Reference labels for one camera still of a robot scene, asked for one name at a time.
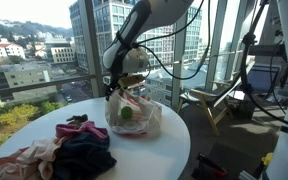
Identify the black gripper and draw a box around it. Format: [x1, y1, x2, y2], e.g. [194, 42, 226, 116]
[104, 49, 126, 102]

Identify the white red plastic bag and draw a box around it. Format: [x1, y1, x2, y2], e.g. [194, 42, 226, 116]
[104, 87, 164, 137]

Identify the brown plush object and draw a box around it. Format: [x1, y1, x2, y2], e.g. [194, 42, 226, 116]
[65, 113, 89, 125]

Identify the magenta pink cloth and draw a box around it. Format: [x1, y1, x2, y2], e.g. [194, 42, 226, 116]
[55, 120, 109, 141]

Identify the dark navy cloth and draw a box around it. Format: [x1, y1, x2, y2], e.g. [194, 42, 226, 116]
[51, 131, 118, 180]

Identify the dark window railing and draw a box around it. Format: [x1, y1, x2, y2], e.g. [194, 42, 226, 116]
[0, 67, 115, 99]

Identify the light pink cloth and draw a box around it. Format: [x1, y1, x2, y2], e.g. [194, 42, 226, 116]
[0, 137, 69, 180]

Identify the wooden folding chair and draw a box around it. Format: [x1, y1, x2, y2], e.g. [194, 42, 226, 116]
[176, 59, 256, 137]

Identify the red black hand tool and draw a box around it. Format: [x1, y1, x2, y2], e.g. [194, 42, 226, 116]
[191, 152, 229, 180]

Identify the small dark side table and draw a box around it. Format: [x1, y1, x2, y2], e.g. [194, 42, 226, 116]
[228, 89, 269, 121]

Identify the blue cushioned chair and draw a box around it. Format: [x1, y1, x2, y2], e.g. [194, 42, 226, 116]
[243, 63, 282, 97]

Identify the yellow black tool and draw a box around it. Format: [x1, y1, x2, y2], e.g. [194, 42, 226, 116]
[254, 152, 274, 178]

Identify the yellowish wrist camera box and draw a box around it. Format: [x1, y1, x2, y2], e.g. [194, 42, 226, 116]
[117, 74, 146, 91]

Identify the dark window frame post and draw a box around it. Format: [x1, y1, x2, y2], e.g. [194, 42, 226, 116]
[83, 0, 106, 99]

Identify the grey window frame post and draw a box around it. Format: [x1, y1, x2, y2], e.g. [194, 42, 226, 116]
[170, 13, 188, 111]
[205, 0, 229, 91]

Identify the black camera stand rig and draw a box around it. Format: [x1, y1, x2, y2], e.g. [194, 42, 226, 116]
[248, 19, 288, 118]

